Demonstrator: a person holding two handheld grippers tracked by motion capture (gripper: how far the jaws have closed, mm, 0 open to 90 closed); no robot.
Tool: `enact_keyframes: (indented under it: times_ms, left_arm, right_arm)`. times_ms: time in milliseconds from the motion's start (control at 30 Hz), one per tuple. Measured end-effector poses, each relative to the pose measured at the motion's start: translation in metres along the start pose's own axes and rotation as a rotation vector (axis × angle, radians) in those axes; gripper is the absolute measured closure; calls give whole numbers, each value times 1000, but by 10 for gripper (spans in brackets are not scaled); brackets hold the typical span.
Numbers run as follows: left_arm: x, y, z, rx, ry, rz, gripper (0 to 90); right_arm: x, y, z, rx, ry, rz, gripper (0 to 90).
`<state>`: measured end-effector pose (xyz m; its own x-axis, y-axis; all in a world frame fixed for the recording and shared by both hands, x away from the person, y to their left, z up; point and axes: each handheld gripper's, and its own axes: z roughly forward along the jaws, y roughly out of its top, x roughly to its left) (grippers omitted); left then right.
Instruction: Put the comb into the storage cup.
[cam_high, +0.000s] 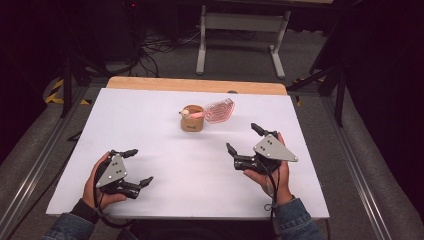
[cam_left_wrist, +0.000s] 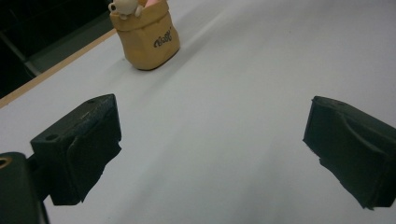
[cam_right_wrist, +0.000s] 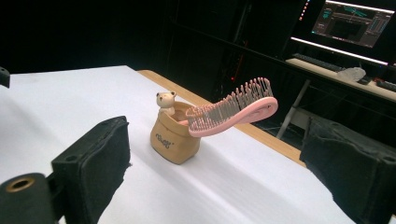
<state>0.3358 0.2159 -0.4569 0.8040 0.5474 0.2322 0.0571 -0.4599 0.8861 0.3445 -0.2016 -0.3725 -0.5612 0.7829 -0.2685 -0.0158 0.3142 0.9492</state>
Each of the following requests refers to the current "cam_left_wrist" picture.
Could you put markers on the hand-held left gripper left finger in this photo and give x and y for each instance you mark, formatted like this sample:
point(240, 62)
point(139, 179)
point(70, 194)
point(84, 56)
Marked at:
point(77, 149)

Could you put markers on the white board table cover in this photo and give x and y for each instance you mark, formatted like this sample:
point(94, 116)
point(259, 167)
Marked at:
point(218, 124)

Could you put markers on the tan bag-shaped holder with bear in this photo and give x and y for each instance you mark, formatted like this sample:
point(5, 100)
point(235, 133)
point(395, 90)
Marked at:
point(149, 40)

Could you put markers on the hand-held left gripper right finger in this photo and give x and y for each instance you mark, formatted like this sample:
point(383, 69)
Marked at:
point(355, 149)

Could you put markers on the wooden table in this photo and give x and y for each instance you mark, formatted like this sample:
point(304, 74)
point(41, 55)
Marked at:
point(53, 71)

